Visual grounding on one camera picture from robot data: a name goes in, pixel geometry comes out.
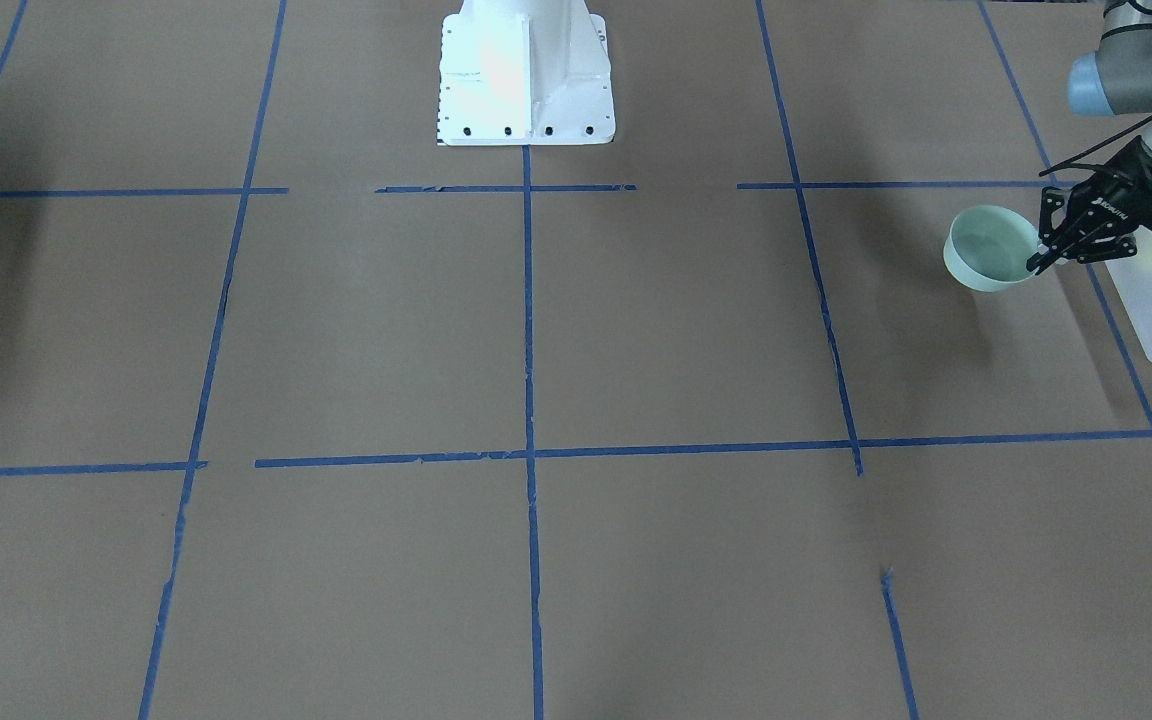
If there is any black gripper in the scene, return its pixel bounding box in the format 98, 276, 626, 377
1025, 137, 1152, 275

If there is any pale green bowl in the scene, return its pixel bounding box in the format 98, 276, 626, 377
942, 205, 1039, 293

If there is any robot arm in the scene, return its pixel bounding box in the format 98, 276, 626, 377
1026, 1, 1152, 275

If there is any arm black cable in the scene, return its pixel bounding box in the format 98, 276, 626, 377
1038, 109, 1152, 181

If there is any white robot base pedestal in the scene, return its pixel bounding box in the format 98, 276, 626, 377
435, 1, 617, 147

